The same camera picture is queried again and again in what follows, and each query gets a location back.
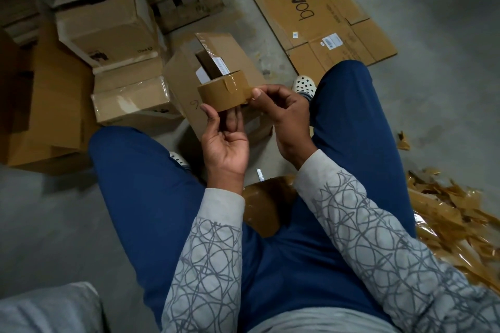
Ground white woven sack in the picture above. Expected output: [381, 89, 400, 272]
[0, 280, 111, 333]

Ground brown cardboard sheet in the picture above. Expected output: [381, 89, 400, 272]
[247, 0, 399, 86]

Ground person's left white clog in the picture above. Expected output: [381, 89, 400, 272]
[169, 150, 193, 172]

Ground person's right white clog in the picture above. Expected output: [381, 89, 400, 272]
[292, 73, 318, 103]

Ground person's left hand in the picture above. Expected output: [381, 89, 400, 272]
[199, 103, 252, 196]

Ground person's white clog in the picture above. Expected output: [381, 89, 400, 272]
[292, 73, 318, 103]
[169, 150, 193, 172]

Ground wooden pallet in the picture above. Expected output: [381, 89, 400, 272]
[0, 0, 232, 49]

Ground brown plastic-wrapped stool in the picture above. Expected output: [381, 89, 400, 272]
[241, 173, 300, 239]

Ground cardboard box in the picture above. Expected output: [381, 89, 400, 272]
[52, 0, 167, 69]

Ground person's left forearm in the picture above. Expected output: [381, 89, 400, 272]
[159, 187, 248, 333]

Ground person's right forearm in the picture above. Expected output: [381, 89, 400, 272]
[293, 148, 500, 333]

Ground small cardboard box being taped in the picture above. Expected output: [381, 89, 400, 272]
[90, 51, 185, 137]
[161, 31, 275, 147]

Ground large black-label cardboard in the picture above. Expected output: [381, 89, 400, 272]
[0, 19, 99, 176]

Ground person's grey shirt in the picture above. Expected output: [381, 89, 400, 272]
[249, 306, 392, 333]

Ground person's right hand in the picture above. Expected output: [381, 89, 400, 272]
[249, 84, 320, 171]

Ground brown packing tape roll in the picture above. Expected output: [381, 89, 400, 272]
[196, 69, 256, 113]

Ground person's blue trousers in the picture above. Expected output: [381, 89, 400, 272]
[86, 59, 418, 333]

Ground crumpled brown tape scraps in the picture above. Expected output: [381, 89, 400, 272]
[405, 168, 500, 296]

